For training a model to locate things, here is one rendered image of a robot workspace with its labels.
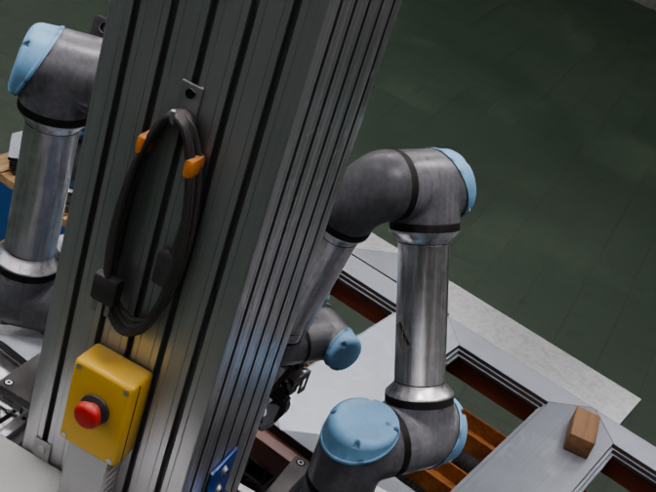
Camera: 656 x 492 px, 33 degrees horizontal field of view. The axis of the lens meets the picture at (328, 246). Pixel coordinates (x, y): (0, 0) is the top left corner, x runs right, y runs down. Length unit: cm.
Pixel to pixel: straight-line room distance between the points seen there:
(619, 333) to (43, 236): 353
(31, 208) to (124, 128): 54
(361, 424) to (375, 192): 37
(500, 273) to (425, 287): 325
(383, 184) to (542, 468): 106
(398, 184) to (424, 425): 40
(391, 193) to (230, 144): 52
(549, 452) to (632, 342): 241
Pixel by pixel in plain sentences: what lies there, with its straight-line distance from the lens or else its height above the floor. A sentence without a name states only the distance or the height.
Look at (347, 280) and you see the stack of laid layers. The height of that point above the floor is 83.
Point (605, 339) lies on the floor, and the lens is 493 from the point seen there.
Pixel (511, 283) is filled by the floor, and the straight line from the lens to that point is 501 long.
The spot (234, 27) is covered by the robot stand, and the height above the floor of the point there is 193.
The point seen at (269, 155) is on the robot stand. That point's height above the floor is 181.
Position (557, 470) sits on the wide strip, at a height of 84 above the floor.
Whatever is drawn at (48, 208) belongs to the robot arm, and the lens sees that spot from 182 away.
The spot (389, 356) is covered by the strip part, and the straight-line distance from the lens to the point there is 269.
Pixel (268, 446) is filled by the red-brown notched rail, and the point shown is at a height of 83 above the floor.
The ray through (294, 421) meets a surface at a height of 84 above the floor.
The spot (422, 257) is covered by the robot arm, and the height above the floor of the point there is 149.
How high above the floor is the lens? 234
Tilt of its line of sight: 30 degrees down
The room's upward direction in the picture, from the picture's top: 19 degrees clockwise
